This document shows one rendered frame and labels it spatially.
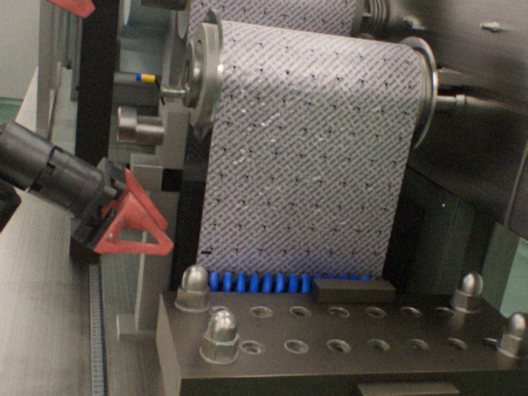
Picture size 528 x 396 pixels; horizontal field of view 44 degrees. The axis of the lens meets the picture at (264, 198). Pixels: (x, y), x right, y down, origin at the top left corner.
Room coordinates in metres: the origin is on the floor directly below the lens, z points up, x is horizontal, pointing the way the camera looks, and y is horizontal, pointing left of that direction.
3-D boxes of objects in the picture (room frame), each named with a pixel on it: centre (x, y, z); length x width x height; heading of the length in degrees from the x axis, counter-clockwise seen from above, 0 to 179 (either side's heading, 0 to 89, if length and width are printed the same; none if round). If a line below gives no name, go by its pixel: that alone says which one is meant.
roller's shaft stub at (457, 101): (0.83, -0.19, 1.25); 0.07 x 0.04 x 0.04; 108
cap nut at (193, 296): (0.61, 0.06, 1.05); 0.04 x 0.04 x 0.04
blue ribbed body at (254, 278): (0.70, -0.05, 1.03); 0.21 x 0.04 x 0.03; 108
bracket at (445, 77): (0.83, -0.20, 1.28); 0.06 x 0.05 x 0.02; 108
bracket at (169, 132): (0.76, 0.14, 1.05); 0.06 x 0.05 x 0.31; 108
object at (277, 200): (0.72, -0.05, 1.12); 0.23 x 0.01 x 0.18; 108
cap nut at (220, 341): (0.52, 0.02, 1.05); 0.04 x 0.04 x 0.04
